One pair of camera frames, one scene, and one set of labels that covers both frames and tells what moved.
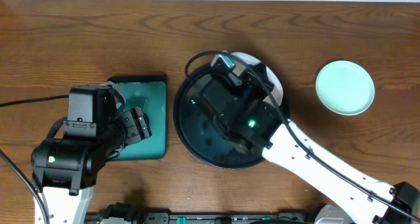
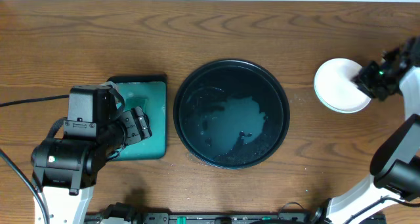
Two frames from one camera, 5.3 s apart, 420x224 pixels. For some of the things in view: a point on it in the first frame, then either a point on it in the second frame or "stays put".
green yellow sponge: x=132 y=102 stays put
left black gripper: x=133 y=126 stays put
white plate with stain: x=243 y=61 to x=335 y=90
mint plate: x=344 y=88 stays put
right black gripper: x=203 y=94 to x=366 y=78
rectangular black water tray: x=149 y=93 stays put
